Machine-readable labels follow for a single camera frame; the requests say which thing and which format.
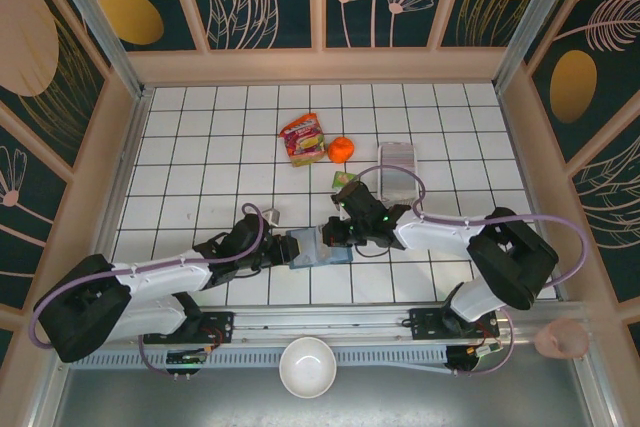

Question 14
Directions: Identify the pink plastic cup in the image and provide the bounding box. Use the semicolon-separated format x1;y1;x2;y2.
533;318;590;361

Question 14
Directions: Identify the white bowl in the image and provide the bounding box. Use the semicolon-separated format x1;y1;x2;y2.
278;336;337;400

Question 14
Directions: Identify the dark panel, single flower outline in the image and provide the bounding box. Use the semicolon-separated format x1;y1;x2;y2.
0;101;76;308

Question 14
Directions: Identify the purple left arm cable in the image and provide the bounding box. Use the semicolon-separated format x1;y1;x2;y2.
29;202;266;378

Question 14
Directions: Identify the white slotted cable duct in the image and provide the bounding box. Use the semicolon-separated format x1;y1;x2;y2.
69;348;451;372

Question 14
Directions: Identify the blue folding card holder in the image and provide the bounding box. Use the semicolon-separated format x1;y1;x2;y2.
288;226;352;271

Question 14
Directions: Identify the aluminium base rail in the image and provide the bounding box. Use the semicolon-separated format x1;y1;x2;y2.
139;302;589;348

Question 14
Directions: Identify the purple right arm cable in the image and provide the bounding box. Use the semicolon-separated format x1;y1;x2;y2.
344;164;587;378

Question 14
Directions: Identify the aluminium side rail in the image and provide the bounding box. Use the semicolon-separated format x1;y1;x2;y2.
92;89;154;273

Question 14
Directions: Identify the dark panel with feather outlines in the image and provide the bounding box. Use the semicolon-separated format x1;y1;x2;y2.
567;131;640;303

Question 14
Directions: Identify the aluminium corner post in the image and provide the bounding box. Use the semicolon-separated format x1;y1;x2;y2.
42;0;151;98

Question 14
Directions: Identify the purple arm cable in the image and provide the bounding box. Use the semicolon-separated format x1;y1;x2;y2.
344;164;587;378
29;202;266;378

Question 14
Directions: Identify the clear plastic corner post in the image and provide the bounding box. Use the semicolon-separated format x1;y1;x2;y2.
492;0;599;93

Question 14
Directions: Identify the electronics board with wires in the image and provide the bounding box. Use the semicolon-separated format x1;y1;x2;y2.
446;339;505;373

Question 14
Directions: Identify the dark panel, gold oval, feather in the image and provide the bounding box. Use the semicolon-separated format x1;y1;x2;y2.
524;0;640;168

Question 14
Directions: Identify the dark panel with gold oval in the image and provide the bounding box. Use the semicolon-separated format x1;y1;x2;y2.
74;0;209;53

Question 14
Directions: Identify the dark panel with leaf outlines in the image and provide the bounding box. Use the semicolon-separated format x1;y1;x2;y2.
167;0;321;53

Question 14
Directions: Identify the electronics board with green light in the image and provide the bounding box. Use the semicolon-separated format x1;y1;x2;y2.
166;346;210;367

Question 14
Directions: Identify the white slotted card tray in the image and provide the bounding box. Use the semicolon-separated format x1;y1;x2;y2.
375;141;421;208

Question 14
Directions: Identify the orange mandarin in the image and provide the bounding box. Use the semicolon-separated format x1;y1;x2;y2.
326;136;356;165

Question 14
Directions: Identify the dark panel, large peach oval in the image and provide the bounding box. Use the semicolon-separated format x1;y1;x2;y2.
0;0;111;173

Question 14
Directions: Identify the red snack packet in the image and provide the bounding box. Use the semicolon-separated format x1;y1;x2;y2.
278;112;327;169

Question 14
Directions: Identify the aluminium frame bar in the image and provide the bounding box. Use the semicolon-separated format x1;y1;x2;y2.
27;364;74;427
572;354;619;427

